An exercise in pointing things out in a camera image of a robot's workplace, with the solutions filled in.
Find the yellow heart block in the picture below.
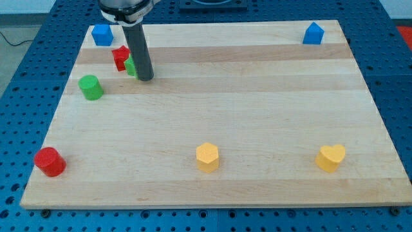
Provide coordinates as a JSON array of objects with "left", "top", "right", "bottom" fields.
[{"left": 315, "top": 144, "right": 346, "bottom": 173}]

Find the wooden board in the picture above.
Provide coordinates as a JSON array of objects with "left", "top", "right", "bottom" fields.
[{"left": 21, "top": 20, "right": 411, "bottom": 209}]

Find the red object at edge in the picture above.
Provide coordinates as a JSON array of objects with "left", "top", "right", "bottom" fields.
[{"left": 397, "top": 26, "right": 412, "bottom": 50}]

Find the yellow hexagon block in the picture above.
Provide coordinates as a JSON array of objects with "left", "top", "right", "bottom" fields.
[{"left": 196, "top": 142, "right": 220, "bottom": 173}]

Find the green cylinder block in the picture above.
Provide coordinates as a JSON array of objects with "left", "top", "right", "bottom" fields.
[{"left": 78, "top": 75, "right": 104, "bottom": 101}]

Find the blue cube block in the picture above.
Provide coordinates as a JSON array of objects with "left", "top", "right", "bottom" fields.
[{"left": 91, "top": 24, "right": 113, "bottom": 46}]

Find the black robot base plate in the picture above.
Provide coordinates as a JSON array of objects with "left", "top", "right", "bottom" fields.
[{"left": 179, "top": 0, "right": 248, "bottom": 12}]

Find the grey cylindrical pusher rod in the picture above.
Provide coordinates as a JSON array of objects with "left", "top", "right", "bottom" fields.
[{"left": 123, "top": 23, "right": 154, "bottom": 81}]

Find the red cylinder block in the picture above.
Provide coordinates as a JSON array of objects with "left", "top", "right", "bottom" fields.
[{"left": 33, "top": 147, "right": 67, "bottom": 177}]

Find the red star block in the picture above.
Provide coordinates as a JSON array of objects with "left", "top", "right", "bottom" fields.
[{"left": 111, "top": 45, "right": 130, "bottom": 72}]

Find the green star block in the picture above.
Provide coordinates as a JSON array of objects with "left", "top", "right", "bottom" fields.
[{"left": 124, "top": 54, "right": 138, "bottom": 79}]

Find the black cable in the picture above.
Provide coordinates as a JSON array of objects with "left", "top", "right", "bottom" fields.
[{"left": 0, "top": 31, "right": 34, "bottom": 47}]

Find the blue pentagon block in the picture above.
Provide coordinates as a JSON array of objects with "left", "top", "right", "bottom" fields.
[{"left": 303, "top": 22, "right": 324, "bottom": 45}]

